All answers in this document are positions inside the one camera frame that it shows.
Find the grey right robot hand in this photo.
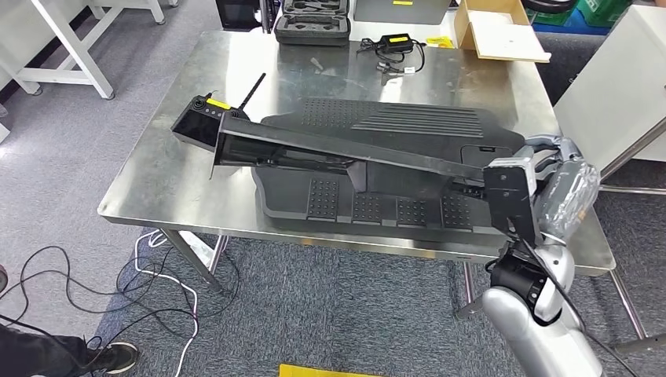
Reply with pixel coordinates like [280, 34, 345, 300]
[512, 134, 601, 241]

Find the long black plastic part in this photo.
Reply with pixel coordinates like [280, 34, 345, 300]
[209, 110, 521, 201]

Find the white board panel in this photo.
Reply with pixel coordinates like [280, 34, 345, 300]
[553, 4, 666, 173]

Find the blue plastic crate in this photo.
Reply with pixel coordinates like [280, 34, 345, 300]
[528, 7, 613, 36]

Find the open cardboard box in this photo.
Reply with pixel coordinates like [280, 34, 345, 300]
[453, 0, 553, 64]

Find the green plastic crate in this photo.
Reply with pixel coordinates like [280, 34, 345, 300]
[574, 0, 633, 28]

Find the black swivel chair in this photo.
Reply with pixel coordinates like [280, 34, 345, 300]
[520, 0, 579, 15]

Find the black power adapter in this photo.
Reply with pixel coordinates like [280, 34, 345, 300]
[356, 32, 426, 75]

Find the large black moulded panel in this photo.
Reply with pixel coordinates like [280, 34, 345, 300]
[251, 97, 526, 246]

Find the grey flat case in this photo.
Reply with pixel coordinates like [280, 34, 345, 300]
[353, 0, 452, 25]

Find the yellow floor tape square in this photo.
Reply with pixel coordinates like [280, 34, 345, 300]
[278, 364, 381, 377]

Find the black foam case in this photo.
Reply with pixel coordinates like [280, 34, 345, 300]
[274, 0, 352, 47]

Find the white power strip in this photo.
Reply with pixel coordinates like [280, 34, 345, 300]
[179, 231, 220, 272]

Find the black monitor box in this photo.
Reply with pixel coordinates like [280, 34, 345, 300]
[214, 0, 267, 32]

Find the black remote controller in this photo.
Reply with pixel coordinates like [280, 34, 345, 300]
[170, 72, 266, 153]

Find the person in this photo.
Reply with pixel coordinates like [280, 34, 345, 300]
[0, 262, 139, 377]

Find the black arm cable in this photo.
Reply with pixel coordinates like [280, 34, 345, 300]
[514, 236, 641, 377]

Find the white floor cable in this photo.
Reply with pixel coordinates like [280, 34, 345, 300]
[134, 229, 199, 377]

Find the white frame table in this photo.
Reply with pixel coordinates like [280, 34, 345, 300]
[0, 0, 115, 100]
[88, 0, 181, 25]

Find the black floor cable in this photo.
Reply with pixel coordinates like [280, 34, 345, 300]
[0, 244, 240, 355]

